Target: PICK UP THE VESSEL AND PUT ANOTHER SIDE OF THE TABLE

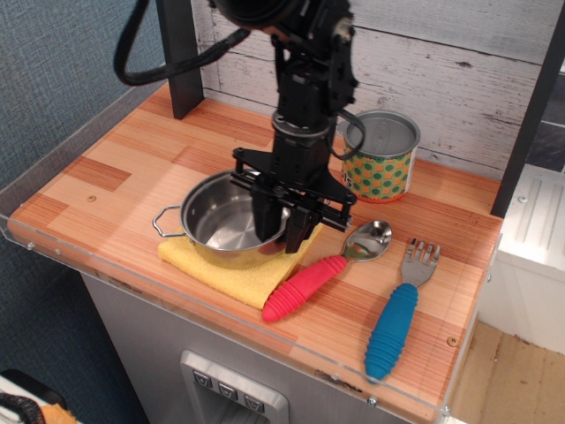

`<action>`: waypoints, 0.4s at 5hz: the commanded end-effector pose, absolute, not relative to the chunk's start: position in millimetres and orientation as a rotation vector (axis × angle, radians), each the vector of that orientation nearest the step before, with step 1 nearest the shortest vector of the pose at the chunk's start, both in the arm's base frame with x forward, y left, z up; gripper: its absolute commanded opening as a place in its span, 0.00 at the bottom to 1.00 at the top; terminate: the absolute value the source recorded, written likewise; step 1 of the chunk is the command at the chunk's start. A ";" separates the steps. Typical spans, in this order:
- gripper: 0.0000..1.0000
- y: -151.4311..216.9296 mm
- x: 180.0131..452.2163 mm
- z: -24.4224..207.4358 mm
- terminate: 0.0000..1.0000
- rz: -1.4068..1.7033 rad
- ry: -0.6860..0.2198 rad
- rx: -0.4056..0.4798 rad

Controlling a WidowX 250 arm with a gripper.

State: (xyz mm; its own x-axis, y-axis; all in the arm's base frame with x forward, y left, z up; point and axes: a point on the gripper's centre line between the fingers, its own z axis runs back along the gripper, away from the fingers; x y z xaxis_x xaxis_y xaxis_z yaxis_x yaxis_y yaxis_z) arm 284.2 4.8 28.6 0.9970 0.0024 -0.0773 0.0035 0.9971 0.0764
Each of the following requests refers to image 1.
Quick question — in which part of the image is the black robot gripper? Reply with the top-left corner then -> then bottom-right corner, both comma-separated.
233,125 -> 355,254

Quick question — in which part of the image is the small stainless steel pot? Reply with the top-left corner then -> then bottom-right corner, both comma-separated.
153,170 -> 290,269

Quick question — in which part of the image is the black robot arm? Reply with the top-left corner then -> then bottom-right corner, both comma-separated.
211,1 -> 358,254

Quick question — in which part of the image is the yellow folded cloth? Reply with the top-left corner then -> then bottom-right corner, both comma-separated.
157,224 -> 322,310

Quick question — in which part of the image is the green orange patterned tin can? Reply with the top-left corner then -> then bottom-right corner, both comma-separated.
337,110 -> 420,203

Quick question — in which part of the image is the clear acrylic table guard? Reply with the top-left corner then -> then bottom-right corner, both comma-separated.
1,87 -> 501,423

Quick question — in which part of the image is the grey cabinet with dispenser panel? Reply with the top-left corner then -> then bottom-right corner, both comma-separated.
83,276 -> 402,423

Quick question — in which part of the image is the white cabinet at right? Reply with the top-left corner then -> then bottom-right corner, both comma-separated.
478,164 -> 564,353

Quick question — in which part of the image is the black and orange object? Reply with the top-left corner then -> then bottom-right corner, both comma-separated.
1,369 -> 79,424

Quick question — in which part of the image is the spoon with red handle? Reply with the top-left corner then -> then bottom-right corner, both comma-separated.
261,220 -> 393,322

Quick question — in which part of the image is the fork with blue handle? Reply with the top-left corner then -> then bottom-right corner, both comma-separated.
364,238 -> 441,380

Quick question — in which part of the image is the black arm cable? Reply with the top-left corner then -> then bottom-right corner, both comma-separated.
113,0 -> 367,161

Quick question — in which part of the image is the black vertical post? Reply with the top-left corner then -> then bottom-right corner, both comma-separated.
491,2 -> 564,218

